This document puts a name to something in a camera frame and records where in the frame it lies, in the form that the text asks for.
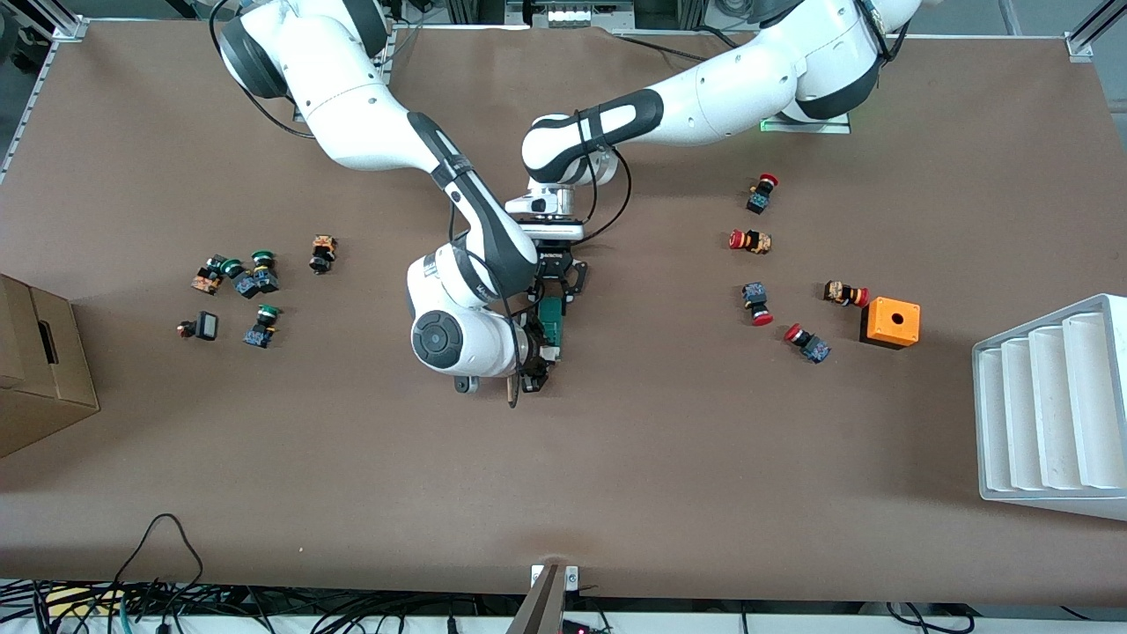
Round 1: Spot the green circuit board module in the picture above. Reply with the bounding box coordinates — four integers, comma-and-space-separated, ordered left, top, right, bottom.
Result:
537, 295, 565, 364

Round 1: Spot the black device with white lights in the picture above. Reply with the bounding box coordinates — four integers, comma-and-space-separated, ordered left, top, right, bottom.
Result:
506, 0, 635, 32

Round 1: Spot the green button blue contact block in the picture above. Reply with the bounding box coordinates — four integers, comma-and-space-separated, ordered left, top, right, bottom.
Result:
235, 251, 281, 300
244, 305, 283, 349

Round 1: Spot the orange box with hole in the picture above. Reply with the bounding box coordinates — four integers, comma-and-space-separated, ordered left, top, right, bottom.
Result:
859, 297, 922, 350

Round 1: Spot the green button orange contact block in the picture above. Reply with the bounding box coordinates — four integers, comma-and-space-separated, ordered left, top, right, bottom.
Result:
192, 254, 245, 296

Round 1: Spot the brown cardboard box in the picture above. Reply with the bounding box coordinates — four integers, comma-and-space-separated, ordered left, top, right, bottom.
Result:
0, 275, 100, 459

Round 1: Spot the white stepped tray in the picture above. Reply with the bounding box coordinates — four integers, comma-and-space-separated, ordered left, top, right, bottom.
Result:
972, 293, 1127, 522

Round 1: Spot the yellow label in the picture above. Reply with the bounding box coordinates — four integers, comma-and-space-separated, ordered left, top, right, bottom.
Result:
44, 588, 120, 617

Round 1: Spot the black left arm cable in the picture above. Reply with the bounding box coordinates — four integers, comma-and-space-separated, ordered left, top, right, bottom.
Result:
572, 110, 633, 243

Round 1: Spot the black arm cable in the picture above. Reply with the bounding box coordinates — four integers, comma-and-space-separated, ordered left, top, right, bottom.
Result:
572, 110, 633, 243
209, 0, 318, 142

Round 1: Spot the black cable on table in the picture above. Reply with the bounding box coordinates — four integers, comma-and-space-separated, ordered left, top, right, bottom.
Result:
616, 26, 758, 63

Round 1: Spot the camera mount pole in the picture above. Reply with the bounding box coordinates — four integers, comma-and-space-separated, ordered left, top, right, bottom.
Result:
506, 564, 569, 634

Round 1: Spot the aluminium left arm base plate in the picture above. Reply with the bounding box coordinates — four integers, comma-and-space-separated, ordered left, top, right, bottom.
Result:
759, 113, 852, 135

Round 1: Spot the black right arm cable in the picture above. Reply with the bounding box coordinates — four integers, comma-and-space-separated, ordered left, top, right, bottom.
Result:
209, 0, 318, 142

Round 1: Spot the black looped cable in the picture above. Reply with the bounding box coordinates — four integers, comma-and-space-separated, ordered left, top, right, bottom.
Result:
110, 513, 205, 600

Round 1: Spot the black cable tangle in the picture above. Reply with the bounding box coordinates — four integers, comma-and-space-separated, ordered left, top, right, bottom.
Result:
0, 577, 529, 634

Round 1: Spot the aluminium frame rail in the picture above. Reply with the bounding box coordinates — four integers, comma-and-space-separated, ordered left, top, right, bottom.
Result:
1065, 0, 1127, 63
0, 0, 89, 181

